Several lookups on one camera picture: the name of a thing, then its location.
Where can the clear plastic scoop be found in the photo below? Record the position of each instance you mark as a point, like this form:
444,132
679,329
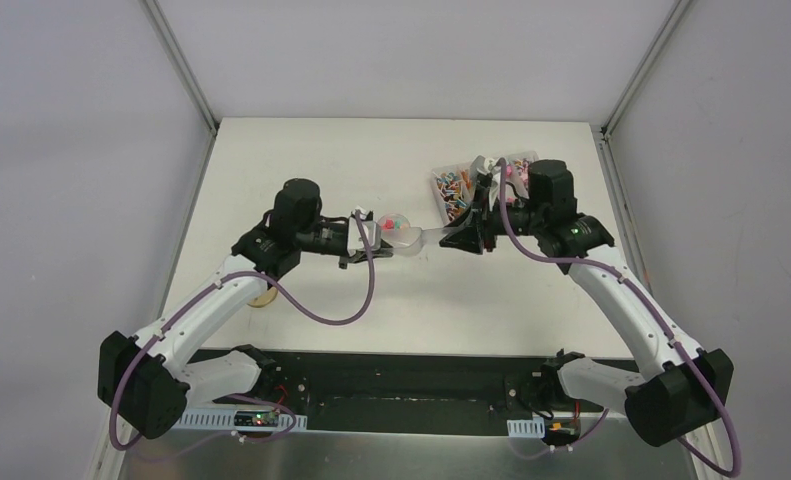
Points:
421,239

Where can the left slotted cable duct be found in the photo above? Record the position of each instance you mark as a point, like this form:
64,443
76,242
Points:
248,420

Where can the wooden jar lid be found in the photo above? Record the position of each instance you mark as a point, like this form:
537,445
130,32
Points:
263,299

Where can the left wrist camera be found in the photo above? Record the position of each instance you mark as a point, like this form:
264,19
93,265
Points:
364,233

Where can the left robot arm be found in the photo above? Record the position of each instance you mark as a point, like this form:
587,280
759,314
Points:
146,378

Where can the clear plastic jar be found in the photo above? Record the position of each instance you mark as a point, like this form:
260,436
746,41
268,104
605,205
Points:
395,228

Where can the compartmented candy tray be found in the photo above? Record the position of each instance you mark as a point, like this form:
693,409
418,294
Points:
453,185

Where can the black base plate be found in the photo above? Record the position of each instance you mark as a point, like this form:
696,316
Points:
412,394

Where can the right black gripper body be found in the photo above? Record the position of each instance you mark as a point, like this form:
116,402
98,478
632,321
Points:
522,220

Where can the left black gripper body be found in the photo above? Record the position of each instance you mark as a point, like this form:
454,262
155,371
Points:
335,239

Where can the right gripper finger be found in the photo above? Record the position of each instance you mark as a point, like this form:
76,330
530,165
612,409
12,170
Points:
483,185
466,233

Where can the right slotted cable duct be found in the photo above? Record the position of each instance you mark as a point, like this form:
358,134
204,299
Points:
533,428

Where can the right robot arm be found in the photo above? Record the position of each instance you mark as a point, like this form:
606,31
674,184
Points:
679,386

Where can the slotted cable duct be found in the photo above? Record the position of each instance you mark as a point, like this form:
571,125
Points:
533,428
248,420

